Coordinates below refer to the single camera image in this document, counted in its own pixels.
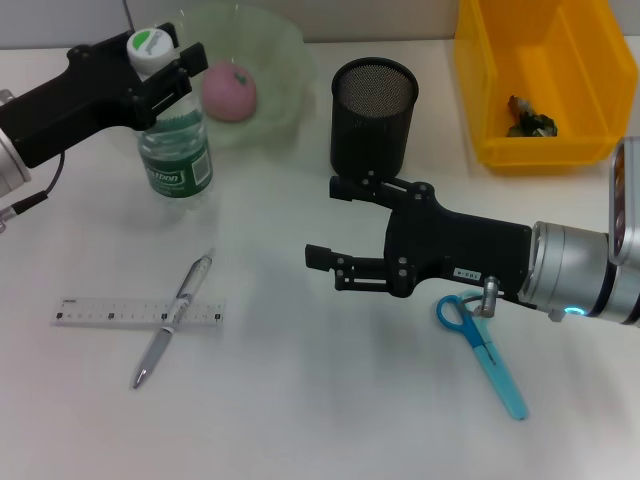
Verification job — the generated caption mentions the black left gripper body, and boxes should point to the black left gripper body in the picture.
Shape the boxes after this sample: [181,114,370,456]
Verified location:
[0,33,152,169]

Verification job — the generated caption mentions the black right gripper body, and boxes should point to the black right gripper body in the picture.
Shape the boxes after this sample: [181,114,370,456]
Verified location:
[384,181,534,302]

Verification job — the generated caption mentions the clear green-label water bottle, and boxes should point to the clear green-label water bottle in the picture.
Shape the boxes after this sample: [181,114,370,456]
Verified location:
[125,27,215,199]

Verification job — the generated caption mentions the green plastic wrapper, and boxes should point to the green plastic wrapper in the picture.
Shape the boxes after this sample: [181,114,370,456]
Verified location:
[505,94,558,138]

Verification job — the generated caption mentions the black mesh pen holder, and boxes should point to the black mesh pen holder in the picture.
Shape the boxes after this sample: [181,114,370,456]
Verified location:
[329,56,419,181]

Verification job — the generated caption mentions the green translucent fruit bowl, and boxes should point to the green translucent fruit bowl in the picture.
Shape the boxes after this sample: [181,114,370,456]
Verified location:
[169,4,315,150]

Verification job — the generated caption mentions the blue scissors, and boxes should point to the blue scissors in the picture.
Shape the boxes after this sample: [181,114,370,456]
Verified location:
[435,289,529,421]

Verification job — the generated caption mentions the silver ballpoint pen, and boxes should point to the silver ballpoint pen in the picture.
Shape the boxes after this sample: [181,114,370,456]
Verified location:
[129,247,218,391]

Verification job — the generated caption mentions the clear plastic ruler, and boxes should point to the clear plastic ruler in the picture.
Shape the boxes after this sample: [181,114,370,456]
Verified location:
[50,296,227,333]

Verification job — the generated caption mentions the yellow plastic bin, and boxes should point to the yellow plastic bin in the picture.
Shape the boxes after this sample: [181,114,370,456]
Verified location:
[453,0,638,177]

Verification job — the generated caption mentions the grey right wrist cable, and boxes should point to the grey right wrist cable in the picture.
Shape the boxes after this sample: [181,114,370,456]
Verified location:
[461,276,502,319]

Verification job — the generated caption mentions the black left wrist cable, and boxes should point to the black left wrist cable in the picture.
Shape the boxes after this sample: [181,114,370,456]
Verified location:
[0,149,67,234]

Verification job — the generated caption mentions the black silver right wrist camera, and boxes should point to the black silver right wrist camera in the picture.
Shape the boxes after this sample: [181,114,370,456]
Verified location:
[608,136,640,264]

